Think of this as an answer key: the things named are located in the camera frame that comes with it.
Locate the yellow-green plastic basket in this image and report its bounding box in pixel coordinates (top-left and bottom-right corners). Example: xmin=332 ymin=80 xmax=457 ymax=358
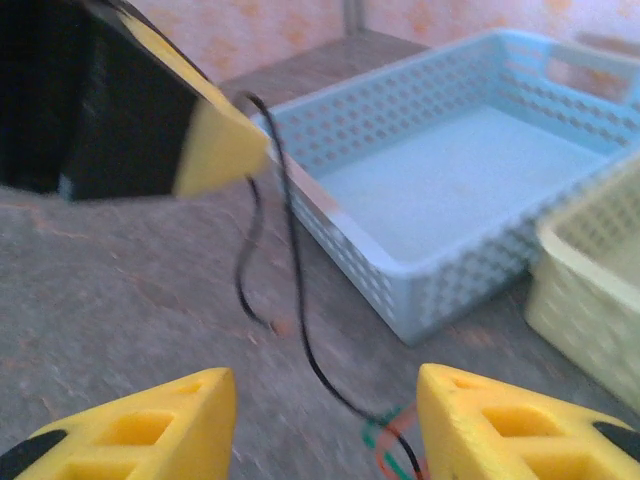
xmin=523 ymin=152 xmax=640 ymax=414

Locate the light blue plastic basket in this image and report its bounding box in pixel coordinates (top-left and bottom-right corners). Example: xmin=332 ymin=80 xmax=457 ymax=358
xmin=249 ymin=27 xmax=640 ymax=347

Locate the aluminium frame post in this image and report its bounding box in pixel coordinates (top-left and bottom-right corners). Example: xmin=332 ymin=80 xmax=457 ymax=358
xmin=343 ymin=0 xmax=367 ymax=37

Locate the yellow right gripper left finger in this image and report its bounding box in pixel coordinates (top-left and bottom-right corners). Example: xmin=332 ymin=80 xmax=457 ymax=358
xmin=0 ymin=367 xmax=237 ymax=480

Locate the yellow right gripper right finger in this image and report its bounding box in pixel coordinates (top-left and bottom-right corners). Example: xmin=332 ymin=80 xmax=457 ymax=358
xmin=416 ymin=362 xmax=640 ymax=480

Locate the thin black cable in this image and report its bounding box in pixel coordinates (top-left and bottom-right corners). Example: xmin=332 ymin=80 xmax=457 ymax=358
xmin=233 ymin=91 xmax=426 ymax=480

